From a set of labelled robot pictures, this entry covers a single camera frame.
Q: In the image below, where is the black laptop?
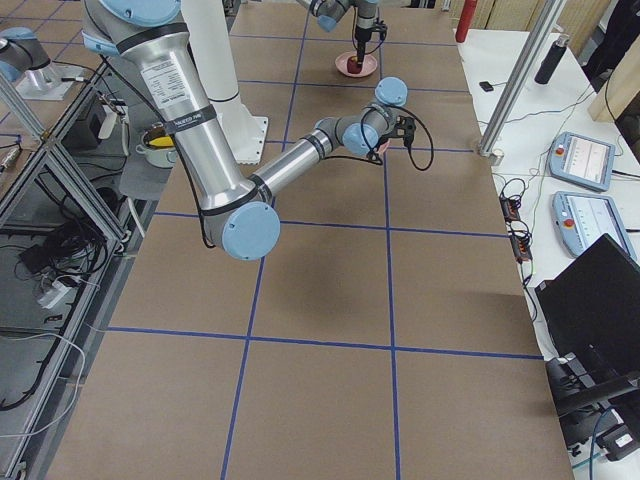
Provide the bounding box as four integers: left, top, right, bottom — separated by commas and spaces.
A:
533, 232, 640, 375

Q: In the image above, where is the small black square device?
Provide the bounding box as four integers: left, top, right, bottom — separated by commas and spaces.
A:
479, 81, 494, 92

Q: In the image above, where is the aluminium frame post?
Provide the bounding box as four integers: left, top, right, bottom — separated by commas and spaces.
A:
477, 0, 566, 166

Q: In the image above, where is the black bottle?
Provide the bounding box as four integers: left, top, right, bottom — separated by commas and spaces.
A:
534, 34, 570, 85

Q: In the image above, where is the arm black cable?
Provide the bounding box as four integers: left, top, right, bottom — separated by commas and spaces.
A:
399, 110, 434, 172

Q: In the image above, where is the white power adapter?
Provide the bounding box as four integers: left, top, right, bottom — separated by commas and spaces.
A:
37, 280, 69, 310

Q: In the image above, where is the white pot with yellow item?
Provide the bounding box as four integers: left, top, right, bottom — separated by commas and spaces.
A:
135, 127, 177, 169

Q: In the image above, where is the far blue teach pendant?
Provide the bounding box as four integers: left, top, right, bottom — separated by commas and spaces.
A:
547, 132, 616, 192

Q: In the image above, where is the black orange usb hub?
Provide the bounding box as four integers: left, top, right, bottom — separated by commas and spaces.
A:
499, 196, 521, 223

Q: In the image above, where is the pink bowl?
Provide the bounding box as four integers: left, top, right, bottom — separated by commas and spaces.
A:
376, 139, 391, 155

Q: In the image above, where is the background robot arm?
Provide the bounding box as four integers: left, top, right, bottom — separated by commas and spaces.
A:
1, 27, 71, 101

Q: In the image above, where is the blue teach pendant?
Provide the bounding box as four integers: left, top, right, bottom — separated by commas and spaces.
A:
547, 132, 616, 192
552, 191, 637, 260

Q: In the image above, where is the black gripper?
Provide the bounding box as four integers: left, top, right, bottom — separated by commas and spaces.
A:
353, 14, 374, 61
374, 120, 401, 150

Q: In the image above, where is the pink plate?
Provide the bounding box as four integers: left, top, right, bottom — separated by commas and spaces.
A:
335, 51, 378, 78

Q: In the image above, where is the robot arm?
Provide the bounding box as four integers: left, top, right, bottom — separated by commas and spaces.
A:
298, 0, 386, 67
83, 1, 408, 260

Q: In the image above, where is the near blue teach pendant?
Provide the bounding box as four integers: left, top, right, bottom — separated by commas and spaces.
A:
552, 191, 637, 260

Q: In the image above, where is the red bottle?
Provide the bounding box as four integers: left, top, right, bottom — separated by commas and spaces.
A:
455, 0, 478, 43

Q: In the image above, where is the red apple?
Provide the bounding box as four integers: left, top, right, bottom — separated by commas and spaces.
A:
345, 56, 362, 76

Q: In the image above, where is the white camera mast base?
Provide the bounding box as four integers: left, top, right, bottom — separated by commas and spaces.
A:
181, 0, 269, 165

